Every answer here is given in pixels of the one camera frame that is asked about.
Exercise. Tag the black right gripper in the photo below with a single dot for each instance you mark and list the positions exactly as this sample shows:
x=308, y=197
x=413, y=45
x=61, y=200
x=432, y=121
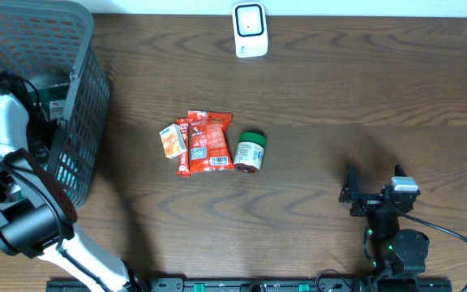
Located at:
x=368, y=201

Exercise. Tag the green lid jar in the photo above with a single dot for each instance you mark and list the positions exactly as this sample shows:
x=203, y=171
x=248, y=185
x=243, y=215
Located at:
x=250, y=151

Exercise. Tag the red snack bag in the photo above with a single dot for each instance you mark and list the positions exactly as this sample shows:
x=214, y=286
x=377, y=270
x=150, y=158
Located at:
x=209, y=150

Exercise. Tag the orange Kleenex tissue pack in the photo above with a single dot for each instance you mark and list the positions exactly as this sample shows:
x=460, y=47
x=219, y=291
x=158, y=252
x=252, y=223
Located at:
x=172, y=141

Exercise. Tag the green 3M gloves package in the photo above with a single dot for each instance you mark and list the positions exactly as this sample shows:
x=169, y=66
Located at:
x=48, y=102

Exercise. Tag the red candy bar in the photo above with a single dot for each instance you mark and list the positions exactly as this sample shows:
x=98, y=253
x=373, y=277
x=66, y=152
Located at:
x=184, y=164

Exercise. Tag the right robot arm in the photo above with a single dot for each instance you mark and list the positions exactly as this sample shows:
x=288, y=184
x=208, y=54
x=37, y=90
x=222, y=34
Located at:
x=397, y=254

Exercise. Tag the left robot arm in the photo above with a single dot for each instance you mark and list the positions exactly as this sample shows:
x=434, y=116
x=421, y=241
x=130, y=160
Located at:
x=37, y=218

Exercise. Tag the white barcode scanner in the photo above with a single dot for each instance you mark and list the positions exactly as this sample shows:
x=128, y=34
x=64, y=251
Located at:
x=250, y=29

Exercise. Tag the grey plastic mesh basket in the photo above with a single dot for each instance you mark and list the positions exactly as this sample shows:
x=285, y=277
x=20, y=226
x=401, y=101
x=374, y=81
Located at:
x=50, y=43

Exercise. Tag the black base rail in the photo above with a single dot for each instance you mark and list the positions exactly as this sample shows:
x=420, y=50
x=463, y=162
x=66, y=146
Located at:
x=326, y=284

